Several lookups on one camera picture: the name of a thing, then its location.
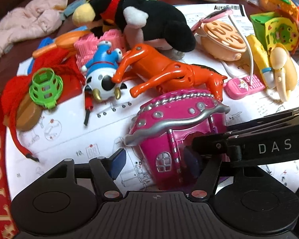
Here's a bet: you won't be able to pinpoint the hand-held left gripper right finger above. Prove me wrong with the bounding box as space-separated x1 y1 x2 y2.
184 145 267 202

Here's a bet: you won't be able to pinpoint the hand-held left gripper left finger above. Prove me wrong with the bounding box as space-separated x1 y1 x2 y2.
44 149 127 201

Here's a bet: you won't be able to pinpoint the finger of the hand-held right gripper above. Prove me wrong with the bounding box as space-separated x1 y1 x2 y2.
192 131 242 161
225 106 299 136

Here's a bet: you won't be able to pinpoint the pink toy house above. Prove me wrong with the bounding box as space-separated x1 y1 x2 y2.
125 89 231 191

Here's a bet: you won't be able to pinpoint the orange toy horse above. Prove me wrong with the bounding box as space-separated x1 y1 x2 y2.
111 43 228 102

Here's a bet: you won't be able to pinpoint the black plush toy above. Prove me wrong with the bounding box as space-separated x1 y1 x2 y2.
72 0 197 53

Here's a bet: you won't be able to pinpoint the pink toy phone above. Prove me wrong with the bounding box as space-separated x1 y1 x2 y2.
225 75 266 100

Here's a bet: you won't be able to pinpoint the yellow cream toy figure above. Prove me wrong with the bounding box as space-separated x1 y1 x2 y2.
246 34 298 102

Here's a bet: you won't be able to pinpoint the white instruction sheet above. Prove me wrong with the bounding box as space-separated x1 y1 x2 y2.
5 4 299 197

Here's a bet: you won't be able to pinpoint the blue cow toy figure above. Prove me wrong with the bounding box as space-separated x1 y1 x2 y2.
81 40 128 103

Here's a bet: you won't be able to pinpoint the green yellow toy house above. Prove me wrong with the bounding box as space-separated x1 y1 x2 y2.
250 9 299 56

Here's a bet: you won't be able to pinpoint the beige toy pot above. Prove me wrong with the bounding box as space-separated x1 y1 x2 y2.
197 21 247 62

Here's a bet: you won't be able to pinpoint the green plastic cage ball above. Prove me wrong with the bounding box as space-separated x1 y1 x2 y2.
29 68 64 109

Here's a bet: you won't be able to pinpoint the pink corrugated block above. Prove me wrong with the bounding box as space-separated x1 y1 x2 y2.
73 28 127 71

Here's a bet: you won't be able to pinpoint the pink toy sunglasses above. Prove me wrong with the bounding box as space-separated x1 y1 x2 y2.
191 8 234 34

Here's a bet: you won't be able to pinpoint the red bow cloth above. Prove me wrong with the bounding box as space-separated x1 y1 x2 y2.
1 48 86 162

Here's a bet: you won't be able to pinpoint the blue plastic piece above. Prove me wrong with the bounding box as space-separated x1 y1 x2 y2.
27 37 55 75

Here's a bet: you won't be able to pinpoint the pink padded jacket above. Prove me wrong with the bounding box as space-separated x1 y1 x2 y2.
0 0 69 66

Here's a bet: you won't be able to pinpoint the white cord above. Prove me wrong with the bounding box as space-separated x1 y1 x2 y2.
222 12 255 85

